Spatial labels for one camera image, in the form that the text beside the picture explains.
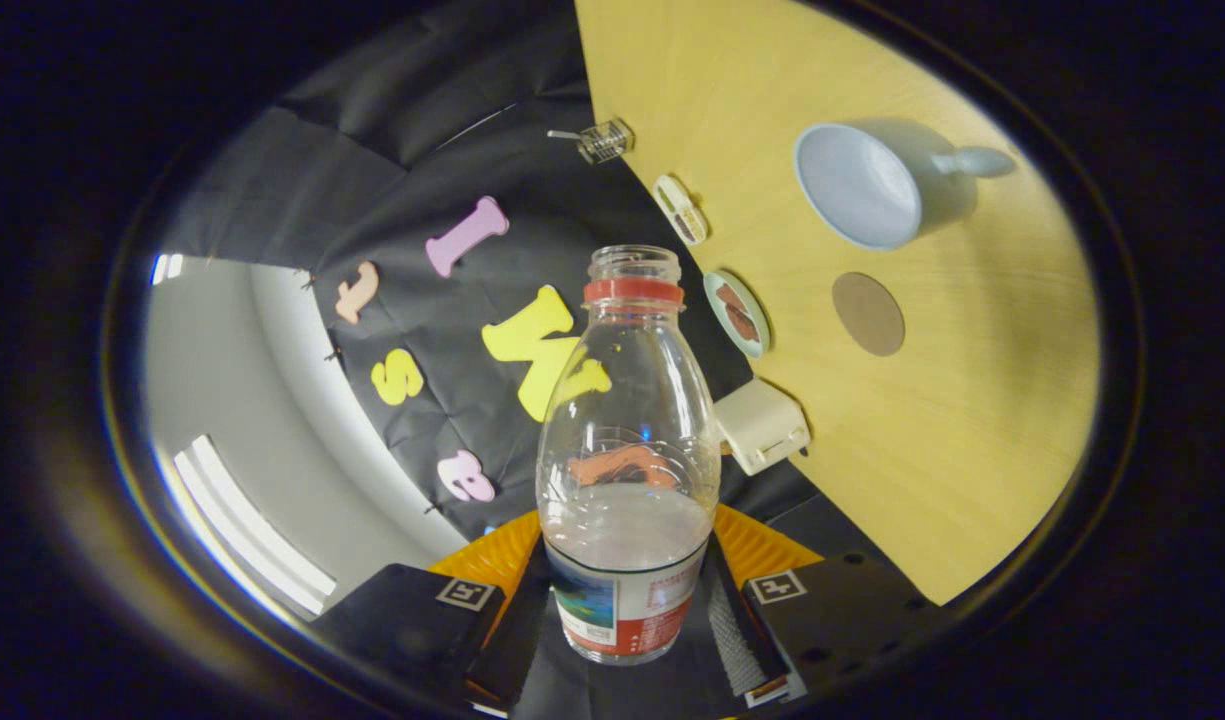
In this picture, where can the white toaster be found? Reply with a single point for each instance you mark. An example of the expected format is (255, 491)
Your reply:
(762, 425)

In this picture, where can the small white dish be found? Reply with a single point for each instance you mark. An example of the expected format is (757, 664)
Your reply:
(680, 210)

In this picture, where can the brown meat piece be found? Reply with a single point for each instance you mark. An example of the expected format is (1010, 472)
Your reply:
(744, 325)
(732, 297)

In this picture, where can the brown round coaster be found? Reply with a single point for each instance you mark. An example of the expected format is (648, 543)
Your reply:
(869, 315)

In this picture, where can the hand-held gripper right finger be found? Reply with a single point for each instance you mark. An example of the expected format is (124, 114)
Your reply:
(737, 630)

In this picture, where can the white cup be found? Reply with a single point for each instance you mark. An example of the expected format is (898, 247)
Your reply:
(857, 185)

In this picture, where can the black backdrop cloth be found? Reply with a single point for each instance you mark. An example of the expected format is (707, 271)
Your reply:
(422, 150)

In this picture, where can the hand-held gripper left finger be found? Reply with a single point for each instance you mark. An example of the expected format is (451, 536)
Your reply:
(517, 640)

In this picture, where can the clear plastic juice bottle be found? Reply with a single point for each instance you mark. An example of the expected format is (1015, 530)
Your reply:
(627, 530)

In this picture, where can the pale green plate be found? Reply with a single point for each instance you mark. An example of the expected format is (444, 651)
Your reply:
(717, 300)

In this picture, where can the wooden table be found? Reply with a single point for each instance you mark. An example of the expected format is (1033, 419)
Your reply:
(952, 430)

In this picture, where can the large ceiling light panel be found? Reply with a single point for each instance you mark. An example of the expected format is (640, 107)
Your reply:
(252, 530)

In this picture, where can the small ceiling light panel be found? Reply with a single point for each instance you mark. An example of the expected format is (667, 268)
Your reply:
(166, 268)

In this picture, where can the clear glass jar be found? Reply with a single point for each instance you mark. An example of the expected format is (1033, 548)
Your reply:
(607, 142)

